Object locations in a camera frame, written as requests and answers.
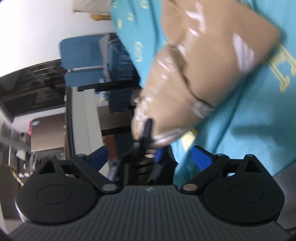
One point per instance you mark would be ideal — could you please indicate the grey pillow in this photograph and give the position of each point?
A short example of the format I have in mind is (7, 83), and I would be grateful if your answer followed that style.
(100, 7)

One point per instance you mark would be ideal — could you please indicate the cardboard box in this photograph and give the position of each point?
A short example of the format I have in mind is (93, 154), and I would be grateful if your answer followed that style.
(47, 133)

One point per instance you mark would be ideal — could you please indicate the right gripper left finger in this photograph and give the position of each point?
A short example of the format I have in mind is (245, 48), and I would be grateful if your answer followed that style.
(88, 167)

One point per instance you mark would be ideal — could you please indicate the teal patterned bed sheet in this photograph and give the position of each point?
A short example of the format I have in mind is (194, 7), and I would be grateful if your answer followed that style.
(258, 118)

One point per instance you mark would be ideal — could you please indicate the blue fabric chair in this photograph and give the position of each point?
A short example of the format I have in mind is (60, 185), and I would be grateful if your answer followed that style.
(97, 59)

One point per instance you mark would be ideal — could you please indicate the white desk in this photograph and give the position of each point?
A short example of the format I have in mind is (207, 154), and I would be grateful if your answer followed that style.
(83, 132)

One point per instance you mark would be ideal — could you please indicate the small white plush doll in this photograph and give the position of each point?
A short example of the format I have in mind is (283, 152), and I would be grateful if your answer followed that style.
(103, 96)

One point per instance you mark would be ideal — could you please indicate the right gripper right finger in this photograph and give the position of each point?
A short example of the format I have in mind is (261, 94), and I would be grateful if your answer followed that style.
(212, 167)

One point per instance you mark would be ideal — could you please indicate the dark window with grille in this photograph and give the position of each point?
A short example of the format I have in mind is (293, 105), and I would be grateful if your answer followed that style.
(35, 88)

